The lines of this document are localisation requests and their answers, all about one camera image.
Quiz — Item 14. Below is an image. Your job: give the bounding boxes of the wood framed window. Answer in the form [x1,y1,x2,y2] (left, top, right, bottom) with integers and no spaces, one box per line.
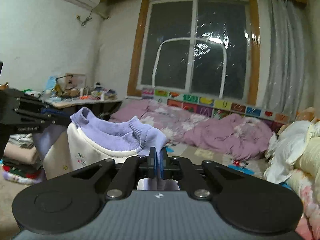
[127,0,260,105]

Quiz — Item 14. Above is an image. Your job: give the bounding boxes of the left folded clothes stack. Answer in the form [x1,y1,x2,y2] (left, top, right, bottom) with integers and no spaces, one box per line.
[1,134,46,185]

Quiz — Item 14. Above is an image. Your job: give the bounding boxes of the pink floral duvet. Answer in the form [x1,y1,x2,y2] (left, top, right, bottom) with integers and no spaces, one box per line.
[110,99,273,160]

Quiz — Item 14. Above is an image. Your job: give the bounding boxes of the cluttered wooden desk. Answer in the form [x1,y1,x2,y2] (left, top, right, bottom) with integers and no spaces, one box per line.
[23,73,122,120]

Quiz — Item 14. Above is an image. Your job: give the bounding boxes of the grey sheer curtain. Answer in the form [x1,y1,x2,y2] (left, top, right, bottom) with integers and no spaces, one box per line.
[263,0,310,118]

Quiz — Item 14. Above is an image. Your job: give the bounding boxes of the white and lilac sweatshirt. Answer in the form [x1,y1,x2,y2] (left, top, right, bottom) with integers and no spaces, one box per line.
[33,107,168,179]

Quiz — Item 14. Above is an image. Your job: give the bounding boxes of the colourful alphabet wall strip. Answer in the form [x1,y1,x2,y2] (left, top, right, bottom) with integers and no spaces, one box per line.
[142,88,290,132]

